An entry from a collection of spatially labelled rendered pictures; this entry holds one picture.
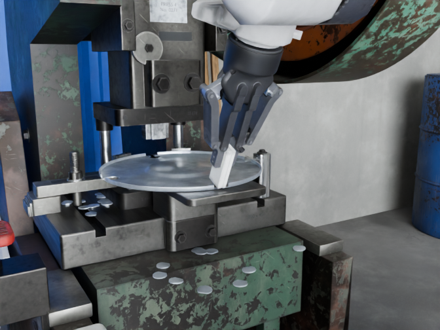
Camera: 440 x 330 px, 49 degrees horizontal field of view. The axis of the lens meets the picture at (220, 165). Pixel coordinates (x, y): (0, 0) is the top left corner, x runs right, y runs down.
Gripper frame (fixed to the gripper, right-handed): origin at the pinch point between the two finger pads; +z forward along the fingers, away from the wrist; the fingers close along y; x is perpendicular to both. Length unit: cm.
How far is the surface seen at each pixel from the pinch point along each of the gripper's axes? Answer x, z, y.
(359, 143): 110, 88, 182
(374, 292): 24, 101, 117
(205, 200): -4.0, 3.1, -4.2
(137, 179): 9.3, 8.4, -9.1
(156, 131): 23.4, 8.7, 0.5
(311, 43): 24.6, -9.4, 33.7
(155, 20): 26.5, -12.2, -1.9
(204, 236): 2.2, 17.9, 2.3
